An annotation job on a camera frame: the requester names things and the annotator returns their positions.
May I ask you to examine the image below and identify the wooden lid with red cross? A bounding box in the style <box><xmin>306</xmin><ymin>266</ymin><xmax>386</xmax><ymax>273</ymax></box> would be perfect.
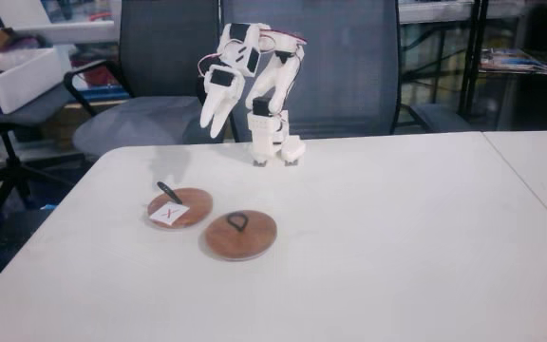
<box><xmin>146</xmin><ymin>180</ymin><xmax>214</xmax><ymax>231</ymax></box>

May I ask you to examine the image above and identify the black shelf rack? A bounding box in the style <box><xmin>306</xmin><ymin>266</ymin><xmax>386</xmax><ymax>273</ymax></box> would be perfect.
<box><xmin>396</xmin><ymin>0</ymin><xmax>547</xmax><ymax>132</ymax></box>

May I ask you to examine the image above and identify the white box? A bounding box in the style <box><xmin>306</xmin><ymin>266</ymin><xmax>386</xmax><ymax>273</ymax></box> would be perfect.
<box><xmin>0</xmin><ymin>46</ymin><xmax>64</xmax><ymax>115</ymax></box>

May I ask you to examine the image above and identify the stack of magazines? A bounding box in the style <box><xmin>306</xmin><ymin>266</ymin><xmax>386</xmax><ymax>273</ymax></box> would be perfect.
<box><xmin>480</xmin><ymin>47</ymin><xmax>547</xmax><ymax>77</ymax></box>

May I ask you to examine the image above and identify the short red servo wire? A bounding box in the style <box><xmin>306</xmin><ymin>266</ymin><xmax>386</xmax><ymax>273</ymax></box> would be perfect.
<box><xmin>196</xmin><ymin>52</ymin><xmax>220</xmax><ymax>78</ymax></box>

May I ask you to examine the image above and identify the white shelf board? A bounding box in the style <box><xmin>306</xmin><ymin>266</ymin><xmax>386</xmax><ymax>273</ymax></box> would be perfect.
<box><xmin>0</xmin><ymin>19</ymin><xmax>123</xmax><ymax>45</ymax></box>

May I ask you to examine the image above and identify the wide mesh back office chair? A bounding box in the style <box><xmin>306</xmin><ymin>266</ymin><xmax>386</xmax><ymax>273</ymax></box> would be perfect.
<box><xmin>219</xmin><ymin>0</ymin><xmax>475</xmax><ymax>143</ymax></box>

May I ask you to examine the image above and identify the plain wooden lid black loop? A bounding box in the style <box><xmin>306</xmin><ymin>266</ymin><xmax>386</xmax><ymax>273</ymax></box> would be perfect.
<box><xmin>203</xmin><ymin>210</ymin><xmax>278</xmax><ymax>262</ymax></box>

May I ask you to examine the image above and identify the grey cushion office chair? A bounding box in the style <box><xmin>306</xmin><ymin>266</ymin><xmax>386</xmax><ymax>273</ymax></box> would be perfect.
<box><xmin>63</xmin><ymin>0</ymin><xmax>231</xmax><ymax>161</ymax></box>

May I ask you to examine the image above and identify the long red servo wire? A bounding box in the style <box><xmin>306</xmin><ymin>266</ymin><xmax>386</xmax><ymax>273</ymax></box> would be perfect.
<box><xmin>258</xmin><ymin>28</ymin><xmax>309</xmax><ymax>53</ymax></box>

